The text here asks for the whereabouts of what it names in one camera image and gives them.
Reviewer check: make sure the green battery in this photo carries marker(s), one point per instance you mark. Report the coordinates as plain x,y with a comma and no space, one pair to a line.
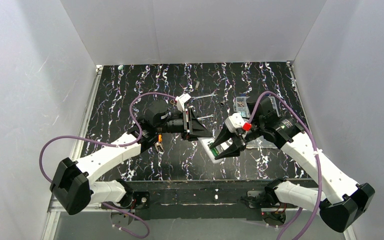
215,152

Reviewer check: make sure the orange handled pliers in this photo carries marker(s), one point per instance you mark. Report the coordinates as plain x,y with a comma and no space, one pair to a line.
159,144

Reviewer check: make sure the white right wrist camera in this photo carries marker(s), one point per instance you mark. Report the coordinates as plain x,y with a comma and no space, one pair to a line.
235,122

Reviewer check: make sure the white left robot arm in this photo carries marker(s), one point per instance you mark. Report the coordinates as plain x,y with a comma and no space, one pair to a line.
75,183

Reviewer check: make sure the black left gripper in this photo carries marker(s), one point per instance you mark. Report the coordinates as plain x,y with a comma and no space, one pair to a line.
188,122

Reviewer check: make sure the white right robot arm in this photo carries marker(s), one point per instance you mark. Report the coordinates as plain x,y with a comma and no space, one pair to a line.
339,200

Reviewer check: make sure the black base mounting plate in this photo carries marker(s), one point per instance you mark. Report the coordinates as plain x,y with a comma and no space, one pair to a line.
198,199

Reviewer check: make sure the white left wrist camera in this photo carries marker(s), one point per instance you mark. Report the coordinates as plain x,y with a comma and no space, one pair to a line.
182,102

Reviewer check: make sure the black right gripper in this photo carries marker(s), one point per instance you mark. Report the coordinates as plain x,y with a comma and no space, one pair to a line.
242,138

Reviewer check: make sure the white remote control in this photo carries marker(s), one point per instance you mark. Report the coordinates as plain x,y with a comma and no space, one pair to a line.
206,142

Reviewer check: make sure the silver wrench upper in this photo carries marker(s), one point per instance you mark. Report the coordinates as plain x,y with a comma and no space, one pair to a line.
203,96

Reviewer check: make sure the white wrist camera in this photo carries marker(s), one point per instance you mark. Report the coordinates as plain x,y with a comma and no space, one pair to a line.
182,102
235,122

